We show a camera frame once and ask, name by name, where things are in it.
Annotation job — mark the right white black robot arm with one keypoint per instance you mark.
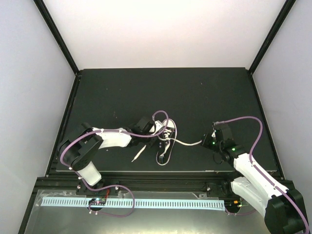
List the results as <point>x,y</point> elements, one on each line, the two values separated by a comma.
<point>282,208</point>

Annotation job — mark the right controller board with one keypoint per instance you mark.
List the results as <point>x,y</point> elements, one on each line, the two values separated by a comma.
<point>234,203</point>

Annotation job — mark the black table mat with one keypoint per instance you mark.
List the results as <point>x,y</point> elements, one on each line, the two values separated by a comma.
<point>193,97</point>

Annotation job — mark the controller board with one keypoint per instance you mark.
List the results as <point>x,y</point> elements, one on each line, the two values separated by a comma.
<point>97,201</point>
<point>234,203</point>

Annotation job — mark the left controller board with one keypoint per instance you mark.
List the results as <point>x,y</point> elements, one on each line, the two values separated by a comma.
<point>97,201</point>

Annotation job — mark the black frame post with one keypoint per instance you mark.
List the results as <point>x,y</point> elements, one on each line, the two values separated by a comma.
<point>282,15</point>
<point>56,34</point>

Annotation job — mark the black left frame post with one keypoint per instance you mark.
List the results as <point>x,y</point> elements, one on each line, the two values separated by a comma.
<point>56,34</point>

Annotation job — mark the black right frame post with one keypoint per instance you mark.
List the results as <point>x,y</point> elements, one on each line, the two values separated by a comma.
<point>282,15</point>

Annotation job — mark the black aluminium rail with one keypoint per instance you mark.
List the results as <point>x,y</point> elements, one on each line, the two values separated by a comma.
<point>164,181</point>

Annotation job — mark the black white sneaker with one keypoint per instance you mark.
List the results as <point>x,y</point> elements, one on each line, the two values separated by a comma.
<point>172,126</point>

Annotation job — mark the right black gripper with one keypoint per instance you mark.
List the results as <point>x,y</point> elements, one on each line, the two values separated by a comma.
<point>204,139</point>

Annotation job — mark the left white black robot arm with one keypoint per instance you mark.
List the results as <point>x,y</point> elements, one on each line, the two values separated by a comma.
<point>78,150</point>

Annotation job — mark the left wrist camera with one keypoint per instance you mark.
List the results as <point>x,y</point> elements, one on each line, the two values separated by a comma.
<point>158,126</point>

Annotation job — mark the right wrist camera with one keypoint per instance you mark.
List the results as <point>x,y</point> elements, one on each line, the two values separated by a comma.
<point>218,123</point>

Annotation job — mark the white slotted cable duct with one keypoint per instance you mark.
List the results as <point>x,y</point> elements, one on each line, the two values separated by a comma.
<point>188,204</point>

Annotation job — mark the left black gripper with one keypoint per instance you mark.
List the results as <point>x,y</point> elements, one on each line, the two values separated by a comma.
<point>150,144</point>

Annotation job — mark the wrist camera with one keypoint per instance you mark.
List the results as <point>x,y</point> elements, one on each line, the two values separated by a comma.
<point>158,126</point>
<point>218,123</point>

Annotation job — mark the white shoelace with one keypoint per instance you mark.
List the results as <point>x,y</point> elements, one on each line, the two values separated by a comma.
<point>167,144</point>

